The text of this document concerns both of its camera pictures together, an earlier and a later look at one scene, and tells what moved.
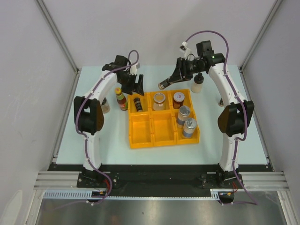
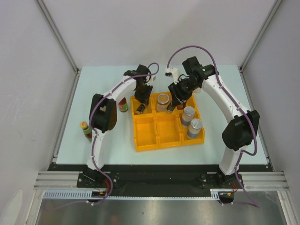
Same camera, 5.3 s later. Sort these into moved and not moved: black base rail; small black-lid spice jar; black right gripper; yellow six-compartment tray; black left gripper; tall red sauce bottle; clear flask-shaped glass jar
Moved: black left gripper; black right gripper; small black-lid spice jar; clear flask-shaped glass jar
Not moved: black base rail; yellow six-compartment tray; tall red sauce bottle
